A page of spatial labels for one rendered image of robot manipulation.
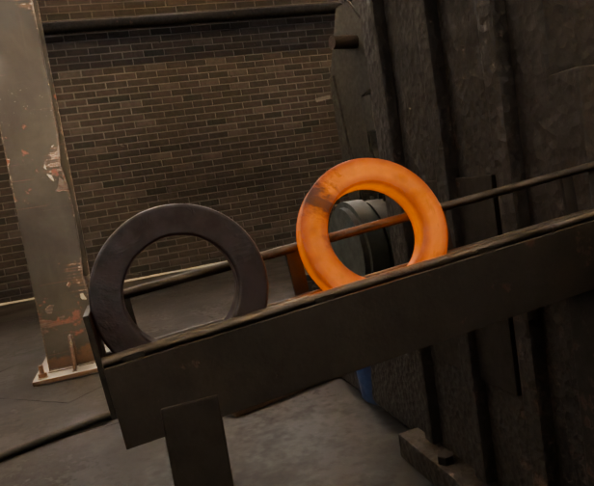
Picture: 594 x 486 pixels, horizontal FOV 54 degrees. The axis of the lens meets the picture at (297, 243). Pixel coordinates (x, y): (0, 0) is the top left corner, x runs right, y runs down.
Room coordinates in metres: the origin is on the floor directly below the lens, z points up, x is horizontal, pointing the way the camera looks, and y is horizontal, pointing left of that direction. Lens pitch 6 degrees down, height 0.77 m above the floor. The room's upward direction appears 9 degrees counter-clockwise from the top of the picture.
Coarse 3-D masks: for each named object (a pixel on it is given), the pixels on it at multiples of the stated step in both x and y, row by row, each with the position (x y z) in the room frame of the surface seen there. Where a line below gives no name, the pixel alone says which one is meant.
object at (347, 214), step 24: (336, 216) 2.10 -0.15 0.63; (360, 216) 1.95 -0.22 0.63; (384, 216) 1.97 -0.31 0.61; (360, 240) 1.92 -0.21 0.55; (384, 240) 1.91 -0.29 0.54; (360, 264) 1.95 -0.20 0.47; (384, 264) 1.90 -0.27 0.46; (384, 384) 1.77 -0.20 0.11; (408, 384) 1.60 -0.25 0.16; (384, 408) 1.81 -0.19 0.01; (408, 408) 1.62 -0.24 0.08
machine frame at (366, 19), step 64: (384, 0) 1.38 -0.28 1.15; (448, 0) 1.13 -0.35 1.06; (512, 0) 0.96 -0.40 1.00; (576, 0) 0.91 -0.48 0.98; (384, 64) 1.38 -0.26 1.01; (448, 64) 1.16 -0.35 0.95; (512, 64) 0.98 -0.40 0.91; (576, 64) 0.91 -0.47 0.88; (384, 128) 1.40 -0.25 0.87; (448, 128) 1.17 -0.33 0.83; (512, 128) 0.97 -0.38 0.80; (576, 128) 0.86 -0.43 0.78; (448, 192) 1.16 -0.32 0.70; (576, 192) 0.87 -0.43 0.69; (512, 320) 1.06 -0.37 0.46; (448, 384) 1.32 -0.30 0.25; (512, 384) 1.06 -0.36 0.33; (576, 384) 0.92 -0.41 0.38; (448, 448) 1.36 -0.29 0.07; (512, 448) 1.11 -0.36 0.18; (576, 448) 0.93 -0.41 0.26
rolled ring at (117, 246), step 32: (128, 224) 0.60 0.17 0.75; (160, 224) 0.60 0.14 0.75; (192, 224) 0.61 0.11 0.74; (224, 224) 0.62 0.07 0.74; (96, 256) 0.59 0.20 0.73; (128, 256) 0.59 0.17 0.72; (256, 256) 0.63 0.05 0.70; (96, 288) 0.58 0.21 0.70; (256, 288) 0.63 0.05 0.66; (96, 320) 0.58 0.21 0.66; (128, 320) 0.59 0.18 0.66
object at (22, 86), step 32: (0, 0) 2.91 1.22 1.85; (32, 0) 2.95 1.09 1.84; (0, 32) 2.90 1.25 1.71; (32, 32) 2.94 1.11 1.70; (0, 64) 2.91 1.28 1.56; (32, 64) 2.93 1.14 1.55; (0, 96) 2.89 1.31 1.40; (32, 96) 2.93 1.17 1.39; (0, 128) 2.88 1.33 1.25; (32, 128) 2.92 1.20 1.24; (32, 160) 2.91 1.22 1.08; (64, 160) 3.23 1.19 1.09; (32, 192) 2.90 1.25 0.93; (64, 192) 2.94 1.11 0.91; (32, 224) 2.90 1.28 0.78; (64, 224) 2.93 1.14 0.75; (32, 256) 2.89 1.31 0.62; (64, 256) 2.92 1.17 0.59; (64, 288) 2.92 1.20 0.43; (64, 320) 2.91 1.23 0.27; (64, 352) 2.90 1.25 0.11
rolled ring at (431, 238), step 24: (336, 168) 0.71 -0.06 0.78; (360, 168) 0.72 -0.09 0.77; (384, 168) 0.72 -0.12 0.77; (312, 192) 0.69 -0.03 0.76; (336, 192) 0.70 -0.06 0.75; (384, 192) 0.74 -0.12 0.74; (408, 192) 0.72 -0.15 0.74; (432, 192) 0.73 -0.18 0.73; (312, 216) 0.68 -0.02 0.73; (408, 216) 0.74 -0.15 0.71; (432, 216) 0.72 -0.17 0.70; (312, 240) 0.68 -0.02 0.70; (432, 240) 0.70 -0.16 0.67; (312, 264) 0.67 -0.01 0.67; (336, 264) 0.67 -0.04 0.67; (408, 264) 0.72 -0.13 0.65
